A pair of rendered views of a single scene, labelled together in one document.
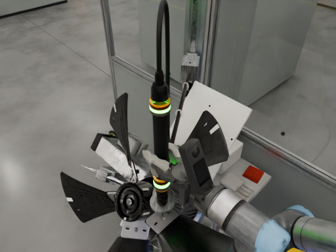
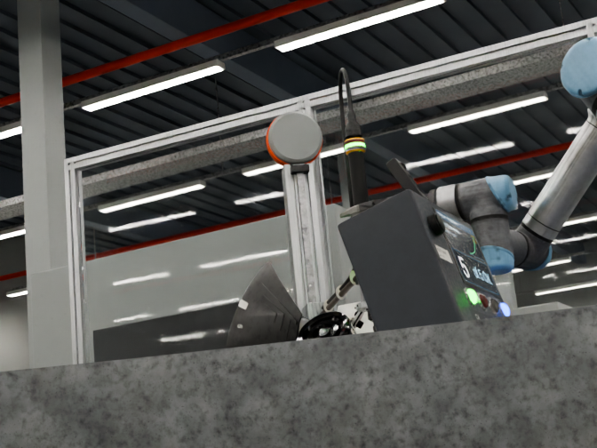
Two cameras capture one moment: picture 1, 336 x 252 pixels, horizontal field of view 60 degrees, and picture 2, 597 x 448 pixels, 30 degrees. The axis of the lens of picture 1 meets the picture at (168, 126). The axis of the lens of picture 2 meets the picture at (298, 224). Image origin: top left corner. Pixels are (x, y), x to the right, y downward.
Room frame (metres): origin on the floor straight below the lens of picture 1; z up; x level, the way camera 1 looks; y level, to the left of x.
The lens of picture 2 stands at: (-1.60, 0.94, 0.88)
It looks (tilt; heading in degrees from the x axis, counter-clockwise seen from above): 14 degrees up; 340
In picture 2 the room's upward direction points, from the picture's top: 6 degrees counter-clockwise
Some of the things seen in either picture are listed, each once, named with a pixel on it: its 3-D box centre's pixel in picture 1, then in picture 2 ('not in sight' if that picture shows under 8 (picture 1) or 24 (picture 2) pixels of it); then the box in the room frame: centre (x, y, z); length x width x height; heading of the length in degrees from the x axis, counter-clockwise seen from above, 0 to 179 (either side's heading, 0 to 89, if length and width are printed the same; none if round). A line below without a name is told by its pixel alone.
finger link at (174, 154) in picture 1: (171, 154); not in sight; (0.50, -0.01, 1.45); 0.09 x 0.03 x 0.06; 35
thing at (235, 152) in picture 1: (219, 151); not in sight; (1.03, -0.26, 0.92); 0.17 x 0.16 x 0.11; 135
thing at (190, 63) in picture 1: (190, 67); (318, 318); (1.10, -0.10, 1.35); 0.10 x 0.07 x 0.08; 170
